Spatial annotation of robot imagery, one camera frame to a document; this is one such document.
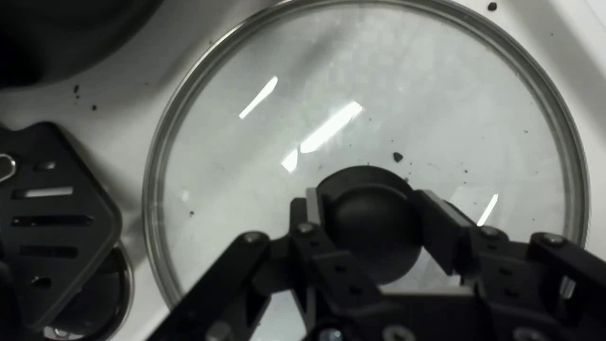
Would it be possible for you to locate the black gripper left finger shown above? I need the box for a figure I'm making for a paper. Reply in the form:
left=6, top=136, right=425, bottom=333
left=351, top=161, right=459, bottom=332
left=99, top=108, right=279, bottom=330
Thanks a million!
left=148, top=186, right=406, bottom=341

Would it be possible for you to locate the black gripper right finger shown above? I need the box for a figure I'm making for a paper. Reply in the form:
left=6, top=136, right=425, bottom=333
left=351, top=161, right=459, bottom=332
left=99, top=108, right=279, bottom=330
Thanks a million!
left=414, top=190, right=606, bottom=341

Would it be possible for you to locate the glass pot lid black knob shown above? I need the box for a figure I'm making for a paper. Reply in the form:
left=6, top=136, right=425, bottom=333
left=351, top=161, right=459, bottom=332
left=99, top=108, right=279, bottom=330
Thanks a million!
left=141, top=0, right=592, bottom=309

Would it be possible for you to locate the black cooking pot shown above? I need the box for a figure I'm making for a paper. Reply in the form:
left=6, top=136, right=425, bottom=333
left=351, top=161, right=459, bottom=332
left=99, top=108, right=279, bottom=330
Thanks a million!
left=0, top=0, right=164, bottom=89

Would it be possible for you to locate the steel ladle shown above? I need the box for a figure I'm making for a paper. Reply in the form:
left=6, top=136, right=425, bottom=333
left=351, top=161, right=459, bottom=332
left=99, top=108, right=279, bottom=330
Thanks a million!
left=44, top=246, right=131, bottom=341

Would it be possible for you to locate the black slotted spatula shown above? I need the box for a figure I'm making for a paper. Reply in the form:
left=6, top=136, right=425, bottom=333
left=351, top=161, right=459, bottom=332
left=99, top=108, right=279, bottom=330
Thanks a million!
left=0, top=123, right=122, bottom=332

